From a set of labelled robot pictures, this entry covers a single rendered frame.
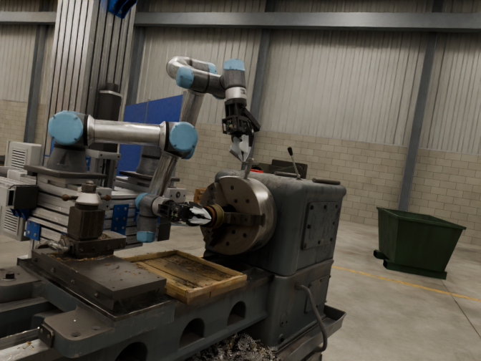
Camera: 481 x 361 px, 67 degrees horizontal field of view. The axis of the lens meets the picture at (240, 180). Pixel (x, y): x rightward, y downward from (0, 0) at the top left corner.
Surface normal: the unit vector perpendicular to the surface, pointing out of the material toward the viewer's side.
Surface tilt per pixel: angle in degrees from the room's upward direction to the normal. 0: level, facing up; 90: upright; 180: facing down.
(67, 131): 91
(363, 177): 90
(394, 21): 90
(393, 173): 90
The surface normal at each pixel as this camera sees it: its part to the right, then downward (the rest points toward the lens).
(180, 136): 0.43, 0.11
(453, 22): -0.34, 0.00
